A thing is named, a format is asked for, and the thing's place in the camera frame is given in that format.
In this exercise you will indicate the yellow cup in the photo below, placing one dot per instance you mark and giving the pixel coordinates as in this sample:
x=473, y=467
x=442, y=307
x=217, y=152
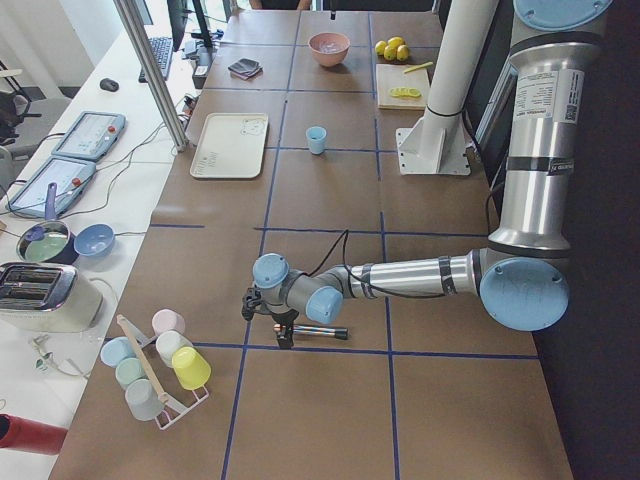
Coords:
x=191, y=368

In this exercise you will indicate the black computer mouse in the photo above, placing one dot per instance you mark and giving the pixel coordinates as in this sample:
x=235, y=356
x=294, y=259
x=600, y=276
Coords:
x=109, y=85

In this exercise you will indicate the grey folded cloth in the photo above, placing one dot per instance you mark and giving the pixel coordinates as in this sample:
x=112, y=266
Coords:
x=245, y=68

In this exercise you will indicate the near teach pendant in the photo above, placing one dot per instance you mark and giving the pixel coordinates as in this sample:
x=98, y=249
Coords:
x=72, y=176

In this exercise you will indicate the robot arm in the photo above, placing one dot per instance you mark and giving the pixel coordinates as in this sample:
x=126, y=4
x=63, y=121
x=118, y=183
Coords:
x=520, y=275

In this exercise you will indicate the pink bowl of ice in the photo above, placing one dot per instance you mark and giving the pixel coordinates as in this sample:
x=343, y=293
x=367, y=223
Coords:
x=329, y=48

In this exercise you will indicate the yellow knife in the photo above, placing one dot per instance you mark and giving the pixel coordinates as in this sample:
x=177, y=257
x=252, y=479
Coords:
x=413, y=68

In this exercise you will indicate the teach pendant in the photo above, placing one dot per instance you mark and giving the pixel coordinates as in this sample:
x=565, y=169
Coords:
x=72, y=176
x=91, y=136

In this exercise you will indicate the light blue plastic cup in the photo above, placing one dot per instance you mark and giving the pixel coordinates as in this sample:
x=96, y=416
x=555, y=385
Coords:
x=316, y=139

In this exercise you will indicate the grey cup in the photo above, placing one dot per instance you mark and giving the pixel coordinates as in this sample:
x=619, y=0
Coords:
x=142, y=400

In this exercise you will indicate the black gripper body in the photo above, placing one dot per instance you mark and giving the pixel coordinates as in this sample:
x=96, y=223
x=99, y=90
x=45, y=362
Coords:
x=283, y=318

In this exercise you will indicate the white cup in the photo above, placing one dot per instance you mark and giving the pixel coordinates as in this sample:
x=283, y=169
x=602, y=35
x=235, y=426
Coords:
x=168, y=343

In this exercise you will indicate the wooden cutting board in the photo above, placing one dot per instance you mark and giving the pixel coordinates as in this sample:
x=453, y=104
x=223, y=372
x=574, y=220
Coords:
x=390, y=77

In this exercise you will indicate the white cup rack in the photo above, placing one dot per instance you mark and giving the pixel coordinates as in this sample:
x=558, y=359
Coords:
x=174, y=408

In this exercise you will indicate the black keyboard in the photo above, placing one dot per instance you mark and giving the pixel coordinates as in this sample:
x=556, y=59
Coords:
x=162, y=49

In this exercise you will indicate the cream toaster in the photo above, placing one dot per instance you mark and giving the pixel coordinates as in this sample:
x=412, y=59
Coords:
x=53, y=298

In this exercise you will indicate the pink cup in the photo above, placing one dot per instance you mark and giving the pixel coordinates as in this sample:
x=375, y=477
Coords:
x=165, y=320

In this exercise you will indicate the steel muddler with black tip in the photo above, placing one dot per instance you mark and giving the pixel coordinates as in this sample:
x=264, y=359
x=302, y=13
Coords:
x=340, y=333

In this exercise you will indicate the red cylinder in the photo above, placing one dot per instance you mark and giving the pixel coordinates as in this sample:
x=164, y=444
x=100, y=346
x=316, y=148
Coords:
x=31, y=436

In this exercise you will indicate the far teach pendant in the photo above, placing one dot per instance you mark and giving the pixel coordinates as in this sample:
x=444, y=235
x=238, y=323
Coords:
x=91, y=136

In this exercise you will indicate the green cup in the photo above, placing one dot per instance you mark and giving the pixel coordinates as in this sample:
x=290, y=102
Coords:
x=128, y=371

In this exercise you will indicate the blue cup on rack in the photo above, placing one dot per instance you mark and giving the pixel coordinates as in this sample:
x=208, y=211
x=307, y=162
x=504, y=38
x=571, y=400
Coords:
x=116, y=350

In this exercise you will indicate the lemon slices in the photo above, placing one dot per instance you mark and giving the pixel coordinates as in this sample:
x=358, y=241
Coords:
x=405, y=92

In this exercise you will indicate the blue bowl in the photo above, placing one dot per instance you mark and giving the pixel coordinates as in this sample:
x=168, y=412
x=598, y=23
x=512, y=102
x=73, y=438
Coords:
x=95, y=241

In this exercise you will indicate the blue saucepan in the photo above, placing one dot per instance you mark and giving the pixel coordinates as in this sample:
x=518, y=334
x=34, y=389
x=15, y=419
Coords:
x=50, y=241

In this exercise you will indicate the yellow lemons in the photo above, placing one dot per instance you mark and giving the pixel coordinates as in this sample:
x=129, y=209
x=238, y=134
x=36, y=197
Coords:
x=395, y=49

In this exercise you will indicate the white camera pole mount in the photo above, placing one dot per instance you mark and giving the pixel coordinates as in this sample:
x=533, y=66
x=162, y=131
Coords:
x=435, y=145

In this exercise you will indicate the cream bear tray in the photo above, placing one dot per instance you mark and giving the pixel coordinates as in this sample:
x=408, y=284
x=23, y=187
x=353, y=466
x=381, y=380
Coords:
x=230, y=146

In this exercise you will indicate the aluminium frame post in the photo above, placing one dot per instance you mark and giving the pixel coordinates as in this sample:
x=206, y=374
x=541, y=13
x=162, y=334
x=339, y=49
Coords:
x=134, y=28

